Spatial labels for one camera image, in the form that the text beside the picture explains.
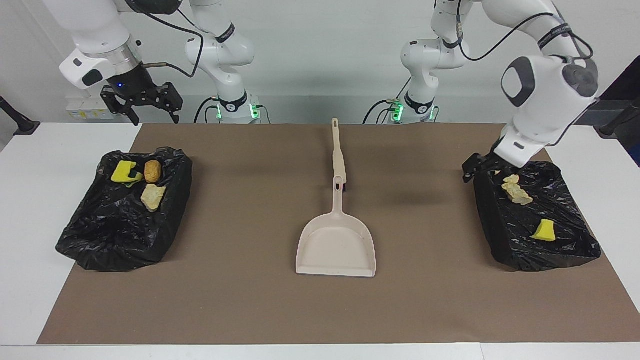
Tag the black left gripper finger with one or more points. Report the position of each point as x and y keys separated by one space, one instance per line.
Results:
x=467 y=172

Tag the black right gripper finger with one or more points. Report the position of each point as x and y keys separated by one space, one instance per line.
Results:
x=134 y=116
x=173 y=115

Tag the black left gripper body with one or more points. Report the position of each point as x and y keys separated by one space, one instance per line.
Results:
x=492 y=162

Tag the small green yellow sponge piece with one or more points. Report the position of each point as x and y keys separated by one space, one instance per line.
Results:
x=544 y=231

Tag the yellow sponge piece green side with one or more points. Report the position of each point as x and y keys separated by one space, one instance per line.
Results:
x=135 y=177

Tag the pale bread chunk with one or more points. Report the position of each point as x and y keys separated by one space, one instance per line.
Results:
x=517 y=194
x=511 y=178

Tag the brown oval bread roll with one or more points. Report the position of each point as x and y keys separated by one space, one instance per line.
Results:
x=152 y=171

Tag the beige hand brush black bristles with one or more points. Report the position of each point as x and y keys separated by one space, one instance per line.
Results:
x=338 y=150

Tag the large yellow sponge piece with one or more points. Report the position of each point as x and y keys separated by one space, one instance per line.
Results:
x=121 y=172

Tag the black bag-lined bin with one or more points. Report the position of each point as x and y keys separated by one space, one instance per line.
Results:
x=530 y=235
x=115 y=230

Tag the brown table mat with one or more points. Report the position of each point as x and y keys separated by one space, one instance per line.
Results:
x=250 y=300

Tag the dark background panel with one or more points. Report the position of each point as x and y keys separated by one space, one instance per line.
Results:
x=625 y=85

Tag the black stand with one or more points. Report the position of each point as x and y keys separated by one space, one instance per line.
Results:
x=25 y=127
x=607 y=131

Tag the orange crusted bread piece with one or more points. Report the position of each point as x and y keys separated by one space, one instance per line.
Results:
x=152 y=197

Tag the beige plastic dustpan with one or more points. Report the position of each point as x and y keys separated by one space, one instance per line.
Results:
x=336 y=245

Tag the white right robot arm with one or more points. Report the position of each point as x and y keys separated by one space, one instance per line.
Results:
x=222 y=50

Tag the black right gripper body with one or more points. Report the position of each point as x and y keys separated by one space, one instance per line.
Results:
x=137 y=90

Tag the white wall socket box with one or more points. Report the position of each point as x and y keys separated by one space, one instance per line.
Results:
x=85 y=107

